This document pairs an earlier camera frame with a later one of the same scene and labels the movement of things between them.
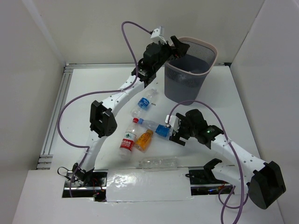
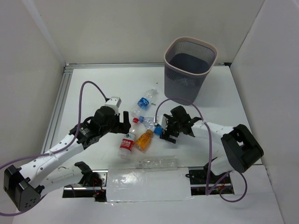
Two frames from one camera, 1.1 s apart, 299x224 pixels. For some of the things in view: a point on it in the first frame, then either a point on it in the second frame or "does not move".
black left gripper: x=175 y=49 → x=122 y=123
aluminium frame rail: x=45 y=159 does not move
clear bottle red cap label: x=128 y=141 does not move
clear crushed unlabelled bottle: x=159 y=164 does not move
